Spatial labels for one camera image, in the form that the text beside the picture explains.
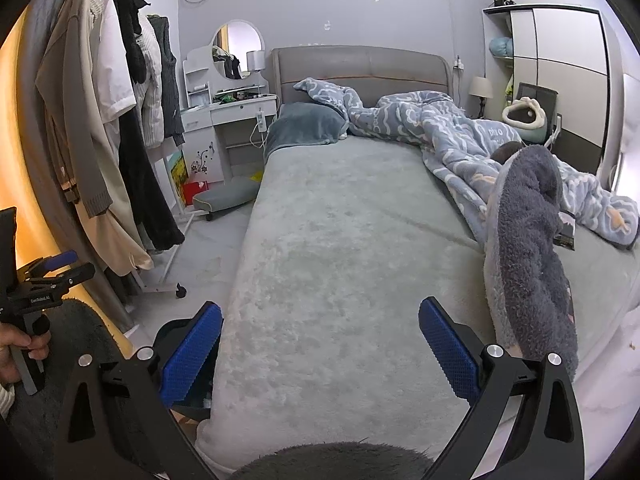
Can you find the red box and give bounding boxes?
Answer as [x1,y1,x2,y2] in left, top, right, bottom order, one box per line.
[182,180,209,206]

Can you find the white vanity table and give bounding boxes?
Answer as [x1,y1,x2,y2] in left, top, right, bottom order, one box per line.
[180,46,278,181]

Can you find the round vanity mirror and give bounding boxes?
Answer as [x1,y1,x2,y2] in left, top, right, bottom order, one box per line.
[212,21,264,80]

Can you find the grey cushioned stool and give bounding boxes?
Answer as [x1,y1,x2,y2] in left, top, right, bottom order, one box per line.
[192,176,261,221]

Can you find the dark teal trash bin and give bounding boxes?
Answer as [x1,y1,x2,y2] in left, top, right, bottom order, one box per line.
[150,317,221,421]

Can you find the light blue plush toy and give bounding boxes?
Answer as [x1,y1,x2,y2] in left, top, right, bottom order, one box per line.
[489,36,515,60]

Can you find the yellow printed bag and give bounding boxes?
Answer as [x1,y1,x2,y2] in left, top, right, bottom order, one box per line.
[170,152,190,196]

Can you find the white and grey wardrobe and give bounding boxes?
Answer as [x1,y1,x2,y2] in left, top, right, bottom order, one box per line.
[482,4,617,176]

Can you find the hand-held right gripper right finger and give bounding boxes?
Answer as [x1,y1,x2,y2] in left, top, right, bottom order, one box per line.
[418,296,586,480]

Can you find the dark grey knit vest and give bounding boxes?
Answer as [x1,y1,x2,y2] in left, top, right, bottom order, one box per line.
[147,15,187,147]

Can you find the grey padded headboard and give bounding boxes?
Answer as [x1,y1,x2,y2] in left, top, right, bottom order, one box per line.
[271,46,453,106]

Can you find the cream and green cat bed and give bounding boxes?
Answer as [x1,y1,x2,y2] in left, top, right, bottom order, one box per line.
[501,97,549,142]

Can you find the black scarf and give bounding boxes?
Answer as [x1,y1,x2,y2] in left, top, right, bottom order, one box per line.
[91,0,151,84]

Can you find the white clothes rack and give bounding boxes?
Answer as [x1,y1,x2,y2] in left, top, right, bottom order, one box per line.
[139,139,189,299]

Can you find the black foil packet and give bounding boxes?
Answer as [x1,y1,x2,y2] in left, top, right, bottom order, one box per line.
[554,210,577,251]

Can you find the black office chair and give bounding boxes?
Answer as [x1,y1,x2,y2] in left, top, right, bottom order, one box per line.
[515,82,562,149]

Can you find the dark brown plush item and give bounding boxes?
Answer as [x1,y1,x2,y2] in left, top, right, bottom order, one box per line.
[491,141,525,163]

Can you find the white shirt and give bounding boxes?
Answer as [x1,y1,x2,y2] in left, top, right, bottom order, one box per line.
[95,7,137,124]

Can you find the blue patterned blanket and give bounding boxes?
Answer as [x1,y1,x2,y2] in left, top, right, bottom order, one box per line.
[293,77,640,250]

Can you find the taupe coat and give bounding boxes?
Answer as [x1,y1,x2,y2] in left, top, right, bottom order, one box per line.
[35,0,114,219]

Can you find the blue-grey pillow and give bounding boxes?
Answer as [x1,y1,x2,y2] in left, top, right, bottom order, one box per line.
[263,102,349,158]

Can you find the cream coat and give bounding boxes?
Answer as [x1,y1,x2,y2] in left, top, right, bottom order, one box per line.
[70,0,154,277]

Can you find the long black garment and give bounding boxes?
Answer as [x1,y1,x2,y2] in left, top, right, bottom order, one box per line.
[117,107,186,251]

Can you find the bedside table lamp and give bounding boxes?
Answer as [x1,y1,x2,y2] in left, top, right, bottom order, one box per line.
[469,76,494,118]

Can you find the person's left hand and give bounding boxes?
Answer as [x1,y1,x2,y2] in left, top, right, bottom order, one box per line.
[0,324,52,386]

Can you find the grey fluffy garment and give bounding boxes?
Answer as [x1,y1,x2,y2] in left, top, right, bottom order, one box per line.
[482,144,580,378]

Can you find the white puffer jacket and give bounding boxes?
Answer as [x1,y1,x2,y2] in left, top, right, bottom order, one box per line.
[132,15,164,149]

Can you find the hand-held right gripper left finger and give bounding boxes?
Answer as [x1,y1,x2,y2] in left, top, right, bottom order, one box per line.
[52,301,224,480]

